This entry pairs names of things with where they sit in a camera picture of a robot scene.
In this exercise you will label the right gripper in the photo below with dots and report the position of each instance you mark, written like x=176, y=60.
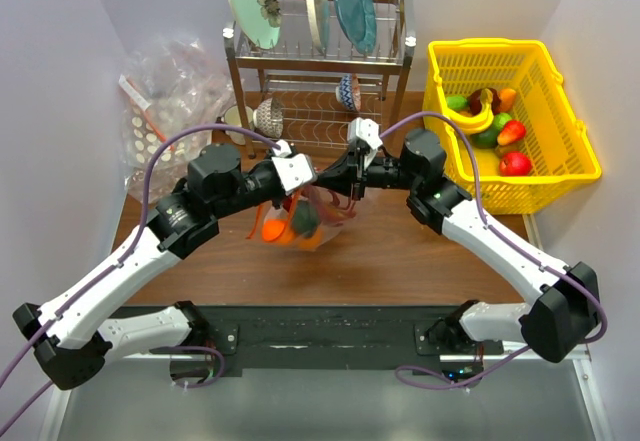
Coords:
x=343, y=174

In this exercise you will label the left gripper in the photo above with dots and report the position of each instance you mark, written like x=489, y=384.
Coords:
x=276, y=202

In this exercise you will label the toy orange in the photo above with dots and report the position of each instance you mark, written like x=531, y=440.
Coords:
x=273, y=229
x=312, y=242

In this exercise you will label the clear zip bag orange zipper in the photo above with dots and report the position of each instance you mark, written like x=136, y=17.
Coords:
x=285, y=211

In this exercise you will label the dark green toy avocado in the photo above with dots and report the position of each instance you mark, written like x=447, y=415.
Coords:
x=305, y=219

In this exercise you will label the red toy lobster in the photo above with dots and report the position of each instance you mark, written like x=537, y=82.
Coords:
x=328, y=208

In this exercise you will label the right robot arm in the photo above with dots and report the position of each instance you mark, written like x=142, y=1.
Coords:
x=558, y=307

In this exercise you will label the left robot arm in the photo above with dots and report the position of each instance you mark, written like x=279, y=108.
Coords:
x=75, y=335

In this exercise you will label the pile of clear zip bags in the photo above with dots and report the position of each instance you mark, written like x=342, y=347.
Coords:
x=168, y=85

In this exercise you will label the grey patterned bowl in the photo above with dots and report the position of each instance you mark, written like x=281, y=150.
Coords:
x=268, y=118

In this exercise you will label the cream enamel mug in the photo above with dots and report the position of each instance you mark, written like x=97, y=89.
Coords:
x=232, y=117

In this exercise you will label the blue patterned bowl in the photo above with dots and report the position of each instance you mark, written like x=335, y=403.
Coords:
x=348, y=93

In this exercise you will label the metal dish rack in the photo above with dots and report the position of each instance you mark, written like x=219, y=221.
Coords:
x=304, y=79

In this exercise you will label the green toy lime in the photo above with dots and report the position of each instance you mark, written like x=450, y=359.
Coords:
x=457, y=103

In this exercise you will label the toy banana bunch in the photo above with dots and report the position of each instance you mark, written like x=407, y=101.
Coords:
x=473, y=124

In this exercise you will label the teal blue plate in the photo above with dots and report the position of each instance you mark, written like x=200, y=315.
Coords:
x=357, y=19

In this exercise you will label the red toy apple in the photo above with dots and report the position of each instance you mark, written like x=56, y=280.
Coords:
x=515, y=164

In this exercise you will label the red yellow toy mango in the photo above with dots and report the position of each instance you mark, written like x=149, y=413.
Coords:
x=512, y=132

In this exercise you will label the orange toy fruit back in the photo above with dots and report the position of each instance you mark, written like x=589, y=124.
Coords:
x=507, y=98

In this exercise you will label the yellow plastic basket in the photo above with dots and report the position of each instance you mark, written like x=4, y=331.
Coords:
x=556, y=141

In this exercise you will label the mint green floral plate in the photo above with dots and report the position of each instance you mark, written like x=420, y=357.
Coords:
x=259, y=20

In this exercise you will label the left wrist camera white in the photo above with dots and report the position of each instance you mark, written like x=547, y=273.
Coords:
x=294, y=170

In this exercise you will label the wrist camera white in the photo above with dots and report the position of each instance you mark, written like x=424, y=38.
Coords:
x=294, y=170
x=364, y=133

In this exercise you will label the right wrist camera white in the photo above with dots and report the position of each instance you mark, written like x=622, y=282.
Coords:
x=364, y=133

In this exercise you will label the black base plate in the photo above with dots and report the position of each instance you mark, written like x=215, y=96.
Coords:
x=330, y=337

